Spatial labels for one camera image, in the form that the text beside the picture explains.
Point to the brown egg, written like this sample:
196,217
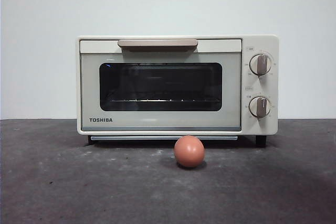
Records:
189,151

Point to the cream glass oven door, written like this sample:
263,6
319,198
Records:
90,90

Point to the silver oven crumb tray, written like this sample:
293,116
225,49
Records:
131,138

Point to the cream round oven knob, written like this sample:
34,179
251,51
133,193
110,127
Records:
260,64
260,107

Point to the cream Toshiba toaster oven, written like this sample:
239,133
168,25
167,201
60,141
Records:
274,90

